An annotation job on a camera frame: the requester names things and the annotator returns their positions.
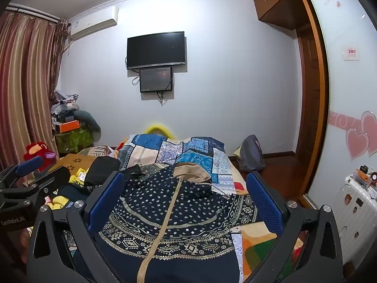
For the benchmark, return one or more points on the wooden overhead cabinet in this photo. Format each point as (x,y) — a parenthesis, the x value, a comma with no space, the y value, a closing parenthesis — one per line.
(277,3)

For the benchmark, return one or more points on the dark green plush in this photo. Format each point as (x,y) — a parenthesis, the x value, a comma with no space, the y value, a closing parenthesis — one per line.
(88,121)

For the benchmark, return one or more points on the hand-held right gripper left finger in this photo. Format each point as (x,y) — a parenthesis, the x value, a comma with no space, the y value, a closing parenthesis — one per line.
(106,202)

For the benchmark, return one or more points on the pile of papers and clutter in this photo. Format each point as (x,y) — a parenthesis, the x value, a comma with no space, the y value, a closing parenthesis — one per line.
(63,104)

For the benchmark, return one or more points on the yellow garment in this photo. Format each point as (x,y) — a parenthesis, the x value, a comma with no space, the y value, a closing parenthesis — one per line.
(63,199)

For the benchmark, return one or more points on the black garment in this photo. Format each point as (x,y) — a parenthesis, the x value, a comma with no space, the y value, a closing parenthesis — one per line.
(101,169)

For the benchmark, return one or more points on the black wall television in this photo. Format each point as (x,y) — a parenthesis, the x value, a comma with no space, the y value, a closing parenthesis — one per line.
(156,50)

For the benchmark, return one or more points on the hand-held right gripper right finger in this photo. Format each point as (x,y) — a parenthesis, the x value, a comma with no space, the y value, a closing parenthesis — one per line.
(263,203)

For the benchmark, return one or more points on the wooden lap desk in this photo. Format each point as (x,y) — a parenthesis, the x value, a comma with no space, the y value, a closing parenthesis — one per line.
(70,160)

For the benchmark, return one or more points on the blue patchwork quilt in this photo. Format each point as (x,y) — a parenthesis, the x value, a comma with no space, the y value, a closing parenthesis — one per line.
(176,150)

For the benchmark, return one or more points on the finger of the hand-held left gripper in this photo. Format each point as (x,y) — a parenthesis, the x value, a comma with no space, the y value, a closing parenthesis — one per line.
(29,164)
(51,178)

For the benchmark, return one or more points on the grey backpack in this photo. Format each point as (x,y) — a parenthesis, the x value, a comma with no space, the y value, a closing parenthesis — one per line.
(251,154)

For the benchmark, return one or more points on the red plush toy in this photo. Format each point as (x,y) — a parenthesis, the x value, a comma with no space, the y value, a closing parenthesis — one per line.
(35,153)

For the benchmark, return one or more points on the orange paper card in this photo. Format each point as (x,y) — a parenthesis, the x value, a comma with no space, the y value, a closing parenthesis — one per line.
(361,174)

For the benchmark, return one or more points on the orange box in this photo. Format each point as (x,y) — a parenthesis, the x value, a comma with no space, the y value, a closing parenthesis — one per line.
(69,126)

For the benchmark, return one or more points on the green patterned cloth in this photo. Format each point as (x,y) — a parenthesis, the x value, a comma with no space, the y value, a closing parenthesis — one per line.
(72,141)

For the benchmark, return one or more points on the small black wall monitor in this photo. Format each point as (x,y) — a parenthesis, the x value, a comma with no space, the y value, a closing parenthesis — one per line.
(156,79)

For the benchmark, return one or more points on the wooden door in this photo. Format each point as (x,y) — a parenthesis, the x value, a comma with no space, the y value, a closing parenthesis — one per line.
(309,94)

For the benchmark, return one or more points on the red striped curtain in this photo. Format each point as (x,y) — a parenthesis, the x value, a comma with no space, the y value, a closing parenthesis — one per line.
(26,79)

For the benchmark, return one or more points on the striped cloth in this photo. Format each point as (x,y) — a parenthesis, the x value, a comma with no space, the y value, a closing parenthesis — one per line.
(100,150)

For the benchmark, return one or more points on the pale yellow bag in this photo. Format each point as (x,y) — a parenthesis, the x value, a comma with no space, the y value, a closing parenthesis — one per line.
(238,153)

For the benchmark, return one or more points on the navy patterned hooded jacket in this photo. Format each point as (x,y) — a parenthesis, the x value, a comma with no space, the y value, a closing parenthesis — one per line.
(176,212)

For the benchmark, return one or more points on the red and white door sticker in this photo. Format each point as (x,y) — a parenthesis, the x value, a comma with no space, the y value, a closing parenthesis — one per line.
(350,53)

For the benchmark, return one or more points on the beige printed fleece blanket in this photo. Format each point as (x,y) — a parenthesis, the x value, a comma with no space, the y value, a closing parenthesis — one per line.
(253,241)

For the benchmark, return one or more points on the frosted heart-print wardrobe door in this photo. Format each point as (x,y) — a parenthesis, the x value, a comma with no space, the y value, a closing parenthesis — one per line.
(347,100)

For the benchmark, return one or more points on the white air conditioner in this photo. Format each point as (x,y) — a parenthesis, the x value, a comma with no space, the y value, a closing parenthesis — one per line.
(94,20)

